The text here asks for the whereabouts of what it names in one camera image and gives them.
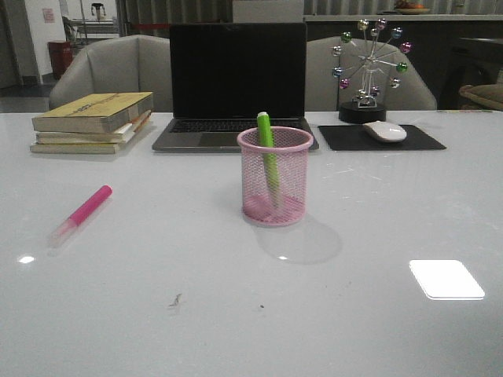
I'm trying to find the green highlighter pen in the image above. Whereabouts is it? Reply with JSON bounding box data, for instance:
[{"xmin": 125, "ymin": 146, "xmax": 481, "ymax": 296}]
[{"xmin": 256, "ymin": 111, "xmax": 283, "ymax": 209}]

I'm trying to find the pink highlighter pen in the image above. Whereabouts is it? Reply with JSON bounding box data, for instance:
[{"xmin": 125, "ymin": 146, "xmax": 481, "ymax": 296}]
[{"xmin": 48, "ymin": 185, "xmax": 112, "ymax": 247}]

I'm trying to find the pink mesh pen holder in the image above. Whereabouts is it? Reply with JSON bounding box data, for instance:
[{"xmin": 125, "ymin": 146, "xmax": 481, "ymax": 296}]
[{"xmin": 237, "ymin": 126, "xmax": 314, "ymax": 226}]

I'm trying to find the black mouse pad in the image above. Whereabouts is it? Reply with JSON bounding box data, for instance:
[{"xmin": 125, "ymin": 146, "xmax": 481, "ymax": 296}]
[{"xmin": 318, "ymin": 124, "xmax": 446, "ymax": 151}]

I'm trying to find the grey open laptop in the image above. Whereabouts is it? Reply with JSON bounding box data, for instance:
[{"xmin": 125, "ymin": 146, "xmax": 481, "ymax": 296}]
[{"xmin": 152, "ymin": 22, "xmax": 310, "ymax": 153}]

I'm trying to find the middle cream book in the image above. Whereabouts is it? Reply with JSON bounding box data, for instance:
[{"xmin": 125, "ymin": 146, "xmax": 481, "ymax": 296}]
[{"xmin": 35, "ymin": 111, "xmax": 152, "ymax": 144}]

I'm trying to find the white computer mouse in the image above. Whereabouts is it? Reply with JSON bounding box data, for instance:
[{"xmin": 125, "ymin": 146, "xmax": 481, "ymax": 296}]
[{"xmin": 363, "ymin": 121, "xmax": 407, "ymax": 143}]

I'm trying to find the right grey armchair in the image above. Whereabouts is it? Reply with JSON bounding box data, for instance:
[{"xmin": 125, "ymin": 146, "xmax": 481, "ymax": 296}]
[{"xmin": 305, "ymin": 36, "xmax": 437, "ymax": 111}]

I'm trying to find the grey armchair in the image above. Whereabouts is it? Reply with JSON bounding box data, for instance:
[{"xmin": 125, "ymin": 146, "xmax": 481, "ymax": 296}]
[
  {"xmin": 49, "ymin": 35, "xmax": 173, "ymax": 112},
  {"xmin": 305, "ymin": 36, "xmax": 437, "ymax": 111}
]

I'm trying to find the left grey armchair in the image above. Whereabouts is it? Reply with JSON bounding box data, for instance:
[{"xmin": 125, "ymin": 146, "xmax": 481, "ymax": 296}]
[{"xmin": 49, "ymin": 35, "xmax": 173, "ymax": 112}]

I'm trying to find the ferris wheel desk ornament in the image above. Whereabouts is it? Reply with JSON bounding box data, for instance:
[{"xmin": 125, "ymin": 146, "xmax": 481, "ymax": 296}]
[{"xmin": 332, "ymin": 17, "xmax": 408, "ymax": 124}]

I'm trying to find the top yellow book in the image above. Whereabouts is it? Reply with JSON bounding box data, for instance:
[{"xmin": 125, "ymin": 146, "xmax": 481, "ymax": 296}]
[{"xmin": 32, "ymin": 92, "xmax": 153, "ymax": 134}]

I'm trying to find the yellow book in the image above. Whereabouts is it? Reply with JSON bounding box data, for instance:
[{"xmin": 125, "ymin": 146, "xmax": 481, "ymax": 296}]
[
  {"xmin": 32, "ymin": 92, "xmax": 153, "ymax": 134},
  {"xmin": 30, "ymin": 121, "xmax": 149, "ymax": 154}
]

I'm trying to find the bottom yellow book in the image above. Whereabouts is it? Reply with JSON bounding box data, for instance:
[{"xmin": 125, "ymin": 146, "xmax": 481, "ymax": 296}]
[{"xmin": 30, "ymin": 121, "xmax": 149, "ymax": 154}]

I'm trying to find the red bin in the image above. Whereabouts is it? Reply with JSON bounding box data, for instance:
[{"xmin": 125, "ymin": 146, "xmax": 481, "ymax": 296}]
[{"xmin": 47, "ymin": 41, "xmax": 73, "ymax": 79}]

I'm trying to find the fruit bowl on counter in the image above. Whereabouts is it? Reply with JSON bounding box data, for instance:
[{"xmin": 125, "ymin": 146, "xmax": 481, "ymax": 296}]
[{"xmin": 395, "ymin": 0, "xmax": 430, "ymax": 15}]

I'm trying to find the beige cushion at right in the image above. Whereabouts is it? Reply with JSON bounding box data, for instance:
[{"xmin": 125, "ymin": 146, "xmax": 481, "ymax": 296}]
[{"xmin": 458, "ymin": 84, "xmax": 503, "ymax": 111}]

